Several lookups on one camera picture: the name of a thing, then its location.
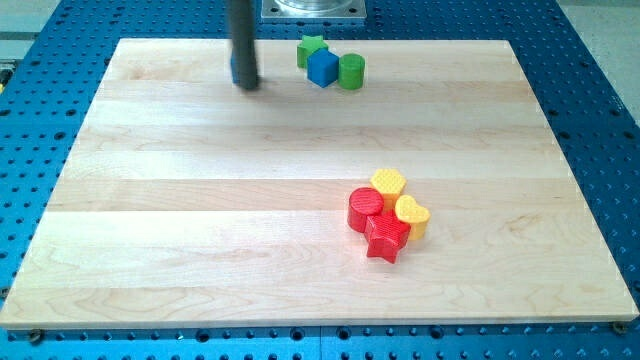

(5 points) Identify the yellow heart block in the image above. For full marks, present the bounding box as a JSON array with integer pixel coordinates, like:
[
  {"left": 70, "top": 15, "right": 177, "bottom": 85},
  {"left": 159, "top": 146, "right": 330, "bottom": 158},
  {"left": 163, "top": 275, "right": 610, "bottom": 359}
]
[{"left": 394, "top": 195, "right": 431, "bottom": 240}]

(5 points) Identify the red star block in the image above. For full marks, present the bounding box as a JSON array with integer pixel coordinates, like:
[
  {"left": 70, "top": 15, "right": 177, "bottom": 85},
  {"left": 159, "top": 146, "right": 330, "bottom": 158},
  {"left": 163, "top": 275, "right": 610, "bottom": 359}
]
[{"left": 364, "top": 211, "right": 411, "bottom": 264}]

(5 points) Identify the green star block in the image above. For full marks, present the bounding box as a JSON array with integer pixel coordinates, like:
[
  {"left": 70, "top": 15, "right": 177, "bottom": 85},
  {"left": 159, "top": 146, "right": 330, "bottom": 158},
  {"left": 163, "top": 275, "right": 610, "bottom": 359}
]
[{"left": 296, "top": 35, "right": 329, "bottom": 69}]

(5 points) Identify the blue perforated metal table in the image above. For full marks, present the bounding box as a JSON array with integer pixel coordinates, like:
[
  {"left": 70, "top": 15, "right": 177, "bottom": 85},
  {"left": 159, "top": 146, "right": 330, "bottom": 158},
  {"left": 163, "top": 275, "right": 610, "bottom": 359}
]
[{"left": 0, "top": 0, "right": 640, "bottom": 360}]

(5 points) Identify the light wooden board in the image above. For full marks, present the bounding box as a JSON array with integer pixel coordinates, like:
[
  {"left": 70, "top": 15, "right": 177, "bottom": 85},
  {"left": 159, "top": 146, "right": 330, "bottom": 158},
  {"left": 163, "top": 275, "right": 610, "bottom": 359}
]
[{"left": 1, "top": 39, "right": 638, "bottom": 330}]

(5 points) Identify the yellow hexagon block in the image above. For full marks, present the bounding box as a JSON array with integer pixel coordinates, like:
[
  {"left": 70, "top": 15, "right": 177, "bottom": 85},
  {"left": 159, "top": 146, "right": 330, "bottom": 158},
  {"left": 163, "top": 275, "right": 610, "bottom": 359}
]
[{"left": 370, "top": 168, "right": 407, "bottom": 211}]

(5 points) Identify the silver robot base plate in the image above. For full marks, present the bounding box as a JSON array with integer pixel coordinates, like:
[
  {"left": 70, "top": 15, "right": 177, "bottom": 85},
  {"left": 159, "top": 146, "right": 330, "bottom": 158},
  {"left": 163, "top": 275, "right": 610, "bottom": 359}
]
[{"left": 259, "top": 0, "right": 367, "bottom": 20}]

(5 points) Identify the green cylinder block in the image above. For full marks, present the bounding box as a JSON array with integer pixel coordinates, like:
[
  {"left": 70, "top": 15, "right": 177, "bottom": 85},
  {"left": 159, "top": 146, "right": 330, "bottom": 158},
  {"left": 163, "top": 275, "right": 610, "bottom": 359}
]
[{"left": 338, "top": 53, "right": 366, "bottom": 90}]

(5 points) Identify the red cylinder block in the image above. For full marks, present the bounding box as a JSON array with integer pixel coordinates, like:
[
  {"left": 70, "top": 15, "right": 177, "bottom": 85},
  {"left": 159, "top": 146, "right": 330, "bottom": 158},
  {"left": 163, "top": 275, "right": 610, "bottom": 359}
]
[{"left": 347, "top": 187, "right": 384, "bottom": 233}]

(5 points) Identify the blue cube block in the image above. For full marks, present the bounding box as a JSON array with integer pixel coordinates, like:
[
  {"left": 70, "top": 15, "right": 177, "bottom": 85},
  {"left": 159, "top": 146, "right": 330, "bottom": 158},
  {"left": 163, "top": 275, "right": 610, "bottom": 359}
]
[{"left": 307, "top": 49, "right": 339, "bottom": 88}]

